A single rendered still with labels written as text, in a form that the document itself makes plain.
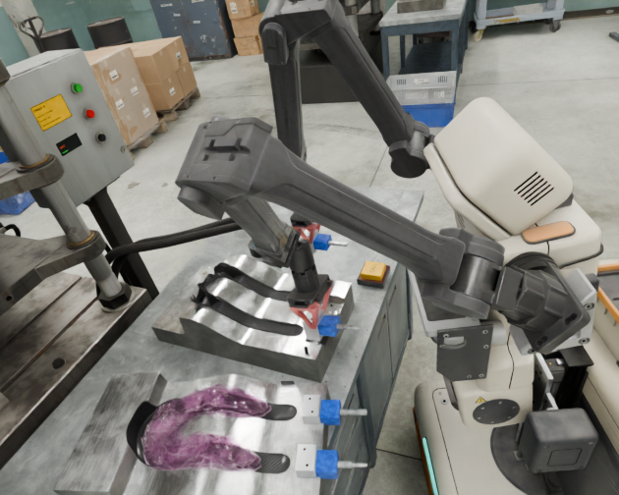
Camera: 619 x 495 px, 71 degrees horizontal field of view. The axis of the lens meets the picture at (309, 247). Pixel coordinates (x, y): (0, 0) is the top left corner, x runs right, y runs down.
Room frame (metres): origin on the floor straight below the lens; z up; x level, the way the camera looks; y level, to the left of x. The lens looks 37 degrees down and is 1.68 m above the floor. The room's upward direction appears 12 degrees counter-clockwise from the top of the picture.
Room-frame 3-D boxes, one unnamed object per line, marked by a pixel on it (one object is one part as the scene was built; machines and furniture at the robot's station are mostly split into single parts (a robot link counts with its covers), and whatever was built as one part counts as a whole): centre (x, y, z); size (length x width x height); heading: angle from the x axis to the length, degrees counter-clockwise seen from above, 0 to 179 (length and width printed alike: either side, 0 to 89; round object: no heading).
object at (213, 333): (0.87, 0.19, 0.87); 0.50 x 0.26 x 0.14; 60
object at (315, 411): (0.51, 0.02, 0.86); 0.13 x 0.05 x 0.05; 77
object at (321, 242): (0.99, -0.05, 0.93); 0.13 x 0.05 x 0.05; 60
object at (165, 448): (0.52, 0.29, 0.90); 0.26 x 0.18 x 0.08; 77
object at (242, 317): (0.85, 0.18, 0.92); 0.35 x 0.16 x 0.09; 60
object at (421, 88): (3.80, -1.25, 0.28); 0.61 x 0.41 x 0.15; 64
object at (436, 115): (3.80, -1.25, 0.11); 0.61 x 0.41 x 0.22; 64
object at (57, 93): (1.40, 0.69, 0.74); 0.31 x 0.22 x 1.47; 150
